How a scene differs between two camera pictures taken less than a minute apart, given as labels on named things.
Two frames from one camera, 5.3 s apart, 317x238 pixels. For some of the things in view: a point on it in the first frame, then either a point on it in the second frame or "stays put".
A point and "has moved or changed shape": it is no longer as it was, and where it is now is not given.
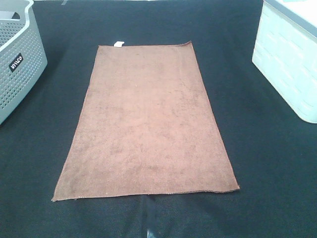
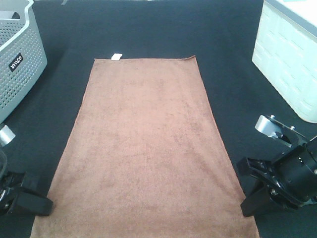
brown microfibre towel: (147, 126) has moved or changed shape
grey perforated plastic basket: (23, 59) stays put
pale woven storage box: (285, 51) stays put
